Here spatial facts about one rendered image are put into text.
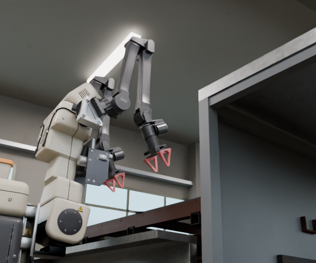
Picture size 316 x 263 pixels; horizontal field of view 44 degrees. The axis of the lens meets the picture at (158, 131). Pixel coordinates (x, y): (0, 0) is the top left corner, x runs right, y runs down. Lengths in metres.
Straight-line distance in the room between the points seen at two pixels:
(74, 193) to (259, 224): 0.77
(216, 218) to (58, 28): 3.76
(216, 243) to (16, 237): 0.67
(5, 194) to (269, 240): 0.87
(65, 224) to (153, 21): 3.07
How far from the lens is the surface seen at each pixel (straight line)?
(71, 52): 4.94
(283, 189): 1.46
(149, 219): 1.85
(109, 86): 2.26
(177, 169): 7.10
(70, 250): 2.02
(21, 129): 6.07
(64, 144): 1.75
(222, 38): 4.60
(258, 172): 1.36
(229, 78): 1.18
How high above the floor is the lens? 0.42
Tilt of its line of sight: 24 degrees up
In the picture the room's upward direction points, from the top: 1 degrees clockwise
